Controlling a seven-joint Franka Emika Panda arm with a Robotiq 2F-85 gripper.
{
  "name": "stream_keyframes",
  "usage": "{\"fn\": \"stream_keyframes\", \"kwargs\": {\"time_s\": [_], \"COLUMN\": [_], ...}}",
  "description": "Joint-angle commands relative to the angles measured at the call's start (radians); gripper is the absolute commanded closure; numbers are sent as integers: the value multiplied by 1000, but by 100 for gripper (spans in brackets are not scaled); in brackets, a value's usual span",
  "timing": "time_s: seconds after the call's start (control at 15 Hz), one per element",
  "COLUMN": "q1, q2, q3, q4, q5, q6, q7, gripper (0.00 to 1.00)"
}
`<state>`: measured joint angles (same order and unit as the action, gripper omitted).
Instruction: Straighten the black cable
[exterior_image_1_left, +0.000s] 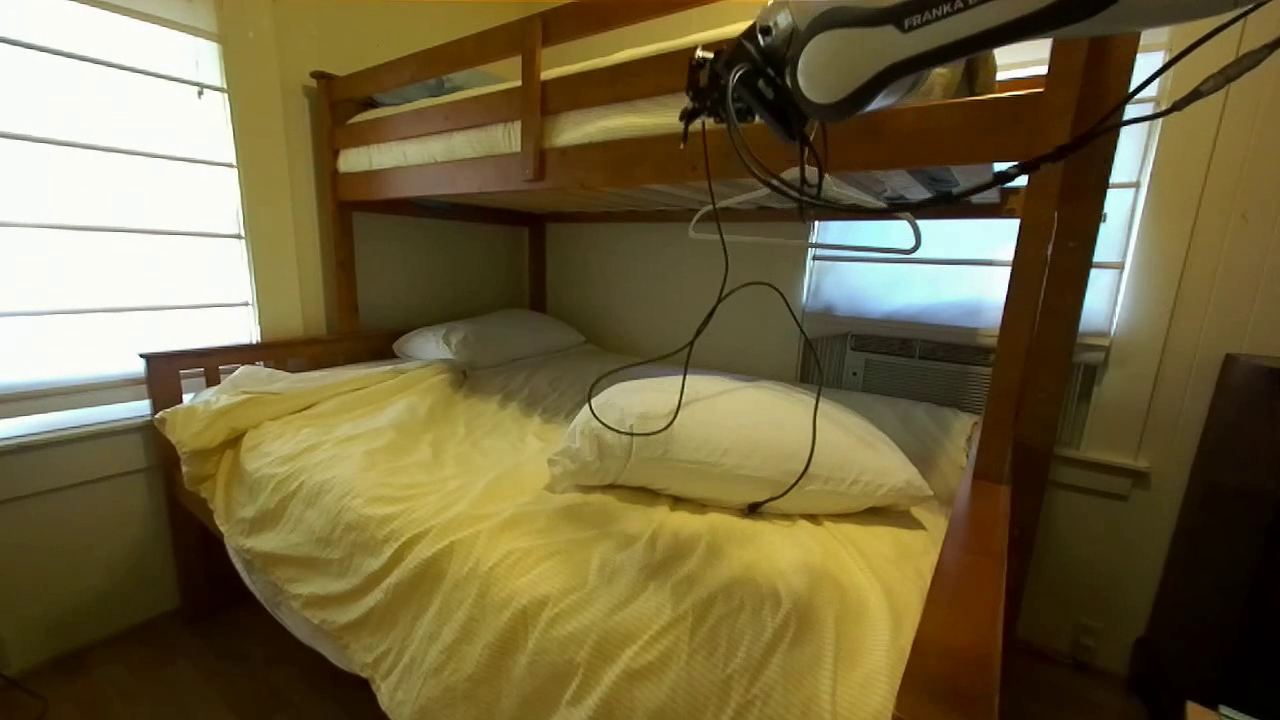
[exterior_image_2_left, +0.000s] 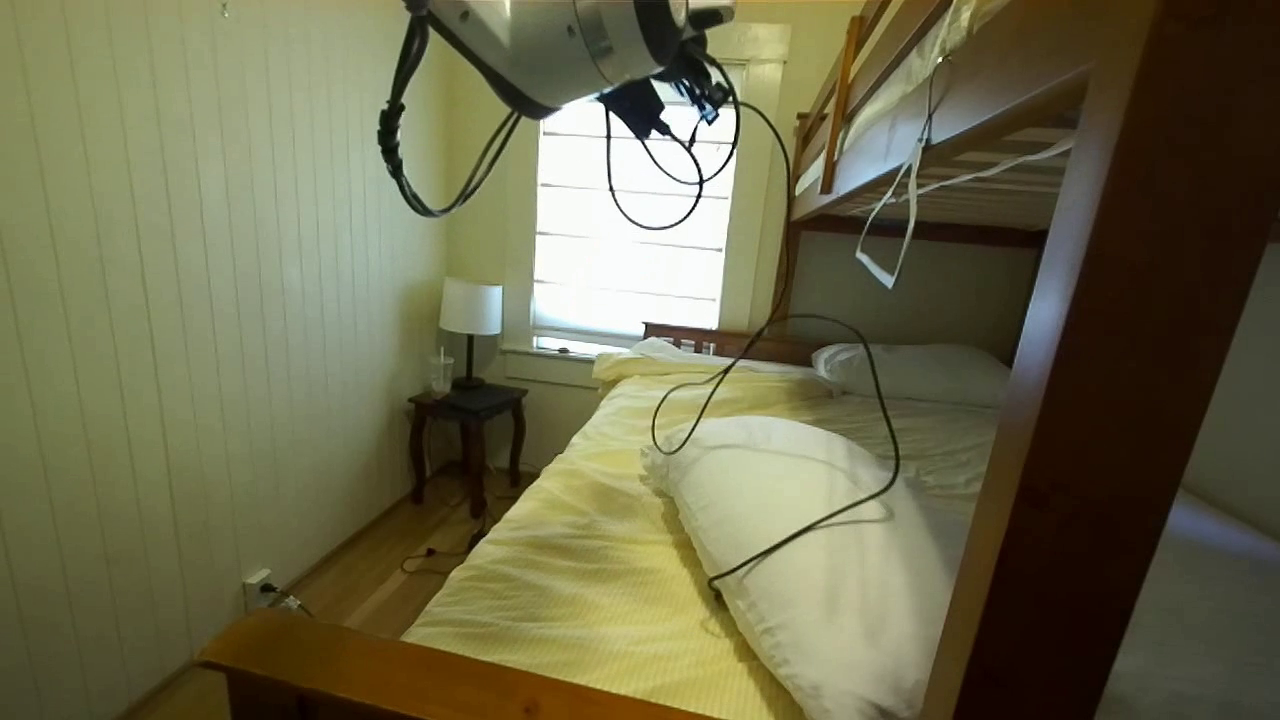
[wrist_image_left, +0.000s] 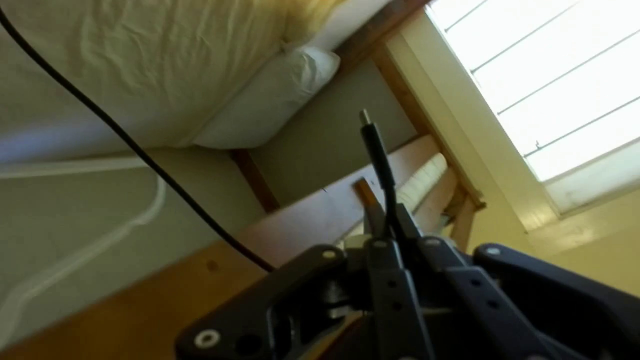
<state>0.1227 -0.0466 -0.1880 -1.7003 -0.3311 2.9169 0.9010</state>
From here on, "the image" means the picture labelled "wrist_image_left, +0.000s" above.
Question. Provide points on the small white pillow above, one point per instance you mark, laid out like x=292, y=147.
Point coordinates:
x=266, y=101

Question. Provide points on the white window blinds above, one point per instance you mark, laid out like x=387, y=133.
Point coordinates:
x=567, y=81

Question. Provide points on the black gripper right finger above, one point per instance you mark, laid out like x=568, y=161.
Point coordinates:
x=453, y=280

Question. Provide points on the wooden bunk bed frame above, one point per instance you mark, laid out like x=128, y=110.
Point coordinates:
x=166, y=306

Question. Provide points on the yellow blanket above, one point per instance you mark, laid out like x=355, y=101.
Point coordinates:
x=166, y=52

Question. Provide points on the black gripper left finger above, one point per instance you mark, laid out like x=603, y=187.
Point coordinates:
x=382, y=266

